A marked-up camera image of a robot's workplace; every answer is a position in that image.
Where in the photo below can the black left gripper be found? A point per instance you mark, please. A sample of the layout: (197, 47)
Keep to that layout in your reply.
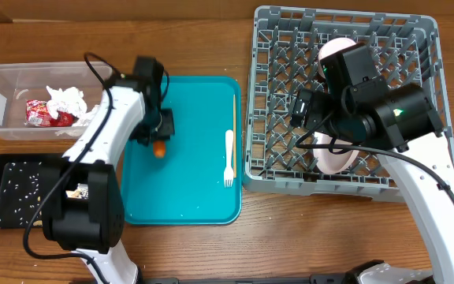
(166, 128)

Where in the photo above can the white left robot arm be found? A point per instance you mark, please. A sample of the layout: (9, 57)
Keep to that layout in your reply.
(81, 206)

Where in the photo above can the grey dishwasher rack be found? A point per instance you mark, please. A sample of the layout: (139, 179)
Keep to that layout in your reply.
(406, 48)

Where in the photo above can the clear plastic bin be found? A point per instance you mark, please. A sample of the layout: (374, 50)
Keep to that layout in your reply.
(27, 81)

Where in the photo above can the orange carrot piece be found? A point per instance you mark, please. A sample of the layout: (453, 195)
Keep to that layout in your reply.
(159, 149)

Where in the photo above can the pink bowl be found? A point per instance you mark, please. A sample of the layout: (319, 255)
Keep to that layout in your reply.
(331, 47)

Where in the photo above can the black food waste tray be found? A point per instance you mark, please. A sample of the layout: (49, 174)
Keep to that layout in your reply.
(19, 187)

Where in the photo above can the rice and peanut scraps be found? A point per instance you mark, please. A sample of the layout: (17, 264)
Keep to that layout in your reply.
(81, 192)

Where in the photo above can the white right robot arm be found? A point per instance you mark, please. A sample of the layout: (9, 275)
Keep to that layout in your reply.
(401, 126)

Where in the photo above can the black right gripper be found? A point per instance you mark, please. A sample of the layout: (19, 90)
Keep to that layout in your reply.
(315, 102)

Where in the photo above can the white paper napkin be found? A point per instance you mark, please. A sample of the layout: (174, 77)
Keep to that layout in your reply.
(71, 101)

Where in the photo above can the wooden chopstick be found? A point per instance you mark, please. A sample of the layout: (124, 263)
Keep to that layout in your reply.
(234, 137)

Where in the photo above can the red snack wrapper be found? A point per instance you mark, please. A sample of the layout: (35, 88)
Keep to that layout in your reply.
(38, 115)

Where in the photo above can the teal plastic tray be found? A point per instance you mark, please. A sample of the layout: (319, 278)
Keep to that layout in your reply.
(186, 187)

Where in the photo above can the white plastic fork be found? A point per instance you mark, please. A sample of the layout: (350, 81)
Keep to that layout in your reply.
(228, 171)

